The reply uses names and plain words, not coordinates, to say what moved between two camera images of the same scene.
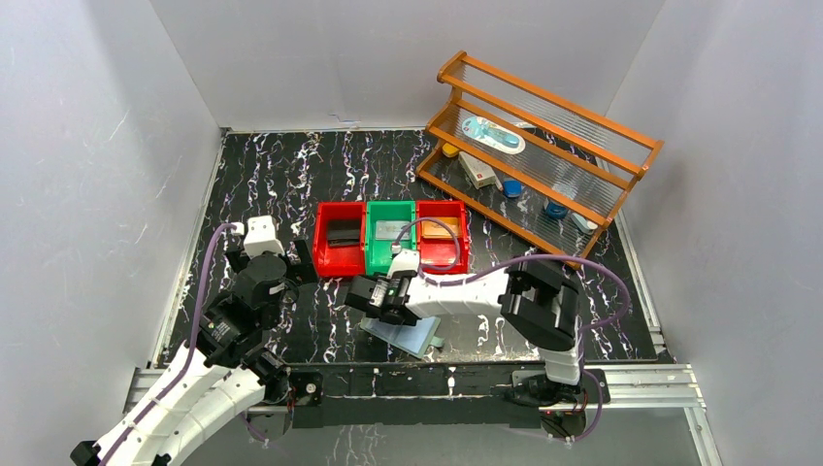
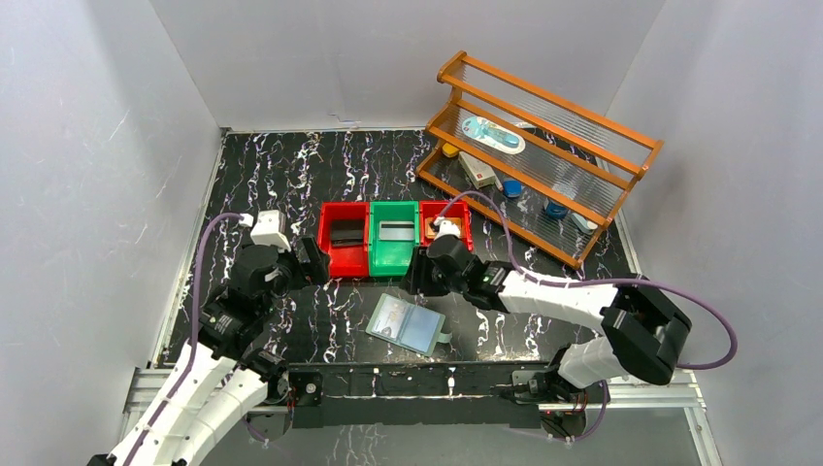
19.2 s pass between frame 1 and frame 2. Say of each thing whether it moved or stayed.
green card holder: stayed
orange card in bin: stayed
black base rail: stayed
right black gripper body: moved
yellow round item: stayed
